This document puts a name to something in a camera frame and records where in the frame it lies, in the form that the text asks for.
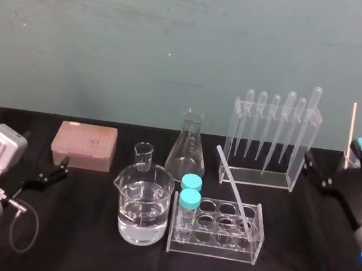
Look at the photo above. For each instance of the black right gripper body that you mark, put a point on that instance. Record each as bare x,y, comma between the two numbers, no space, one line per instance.
359,193

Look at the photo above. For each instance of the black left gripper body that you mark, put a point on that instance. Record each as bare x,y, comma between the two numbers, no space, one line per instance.
12,187

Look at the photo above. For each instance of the clear glass stirring rod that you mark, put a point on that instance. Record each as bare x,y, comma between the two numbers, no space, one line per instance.
232,181

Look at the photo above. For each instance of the thin wooden stick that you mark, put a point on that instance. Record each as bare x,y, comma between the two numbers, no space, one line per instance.
350,136

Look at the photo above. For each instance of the pink pipette tip box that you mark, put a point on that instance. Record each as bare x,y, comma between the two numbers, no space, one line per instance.
84,145

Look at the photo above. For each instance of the clear acrylic pipette stand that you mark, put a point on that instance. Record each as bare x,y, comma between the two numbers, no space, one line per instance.
255,177

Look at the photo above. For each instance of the black table cloth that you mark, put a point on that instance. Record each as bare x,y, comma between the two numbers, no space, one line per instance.
87,256

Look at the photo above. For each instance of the small glass beaker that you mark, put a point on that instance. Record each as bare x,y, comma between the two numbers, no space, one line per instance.
143,157

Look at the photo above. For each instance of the large glass beaker with water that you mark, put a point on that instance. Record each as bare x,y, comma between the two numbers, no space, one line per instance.
141,213

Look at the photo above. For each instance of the clear acrylic tube rack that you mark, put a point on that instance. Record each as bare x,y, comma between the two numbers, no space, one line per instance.
222,233

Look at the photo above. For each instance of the vial with teal cap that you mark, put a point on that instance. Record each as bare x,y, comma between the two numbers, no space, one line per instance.
189,206
192,181

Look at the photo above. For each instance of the glass conical flask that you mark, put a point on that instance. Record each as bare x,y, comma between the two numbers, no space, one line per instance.
185,156

